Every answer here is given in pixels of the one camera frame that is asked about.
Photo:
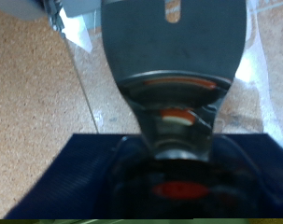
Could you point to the blue spatula grip block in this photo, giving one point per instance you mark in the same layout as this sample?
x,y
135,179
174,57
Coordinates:
x,y
69,180

